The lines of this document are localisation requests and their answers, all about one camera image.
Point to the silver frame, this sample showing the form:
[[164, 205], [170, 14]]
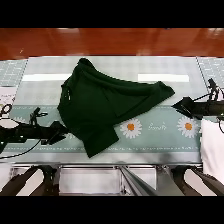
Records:
[[100, 180]]

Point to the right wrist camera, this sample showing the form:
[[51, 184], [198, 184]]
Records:
[[212, 89]]

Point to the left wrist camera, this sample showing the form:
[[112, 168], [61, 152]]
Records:
[[36, 115]]

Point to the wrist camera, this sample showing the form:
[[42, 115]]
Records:
[[36, 115], [212, 89]]

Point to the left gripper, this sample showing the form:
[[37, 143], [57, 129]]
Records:
[[55, 131]]

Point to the dark green T-shirt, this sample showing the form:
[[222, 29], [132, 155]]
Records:
[[90, 106]]

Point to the white garment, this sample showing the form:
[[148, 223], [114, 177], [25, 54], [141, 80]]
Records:
[[213, 150]]

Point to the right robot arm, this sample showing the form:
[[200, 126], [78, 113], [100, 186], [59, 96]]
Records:
[[213, 107]]

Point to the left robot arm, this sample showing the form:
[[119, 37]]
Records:
[[20, 131]]

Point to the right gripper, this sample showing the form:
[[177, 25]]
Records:
[[190, 106]]

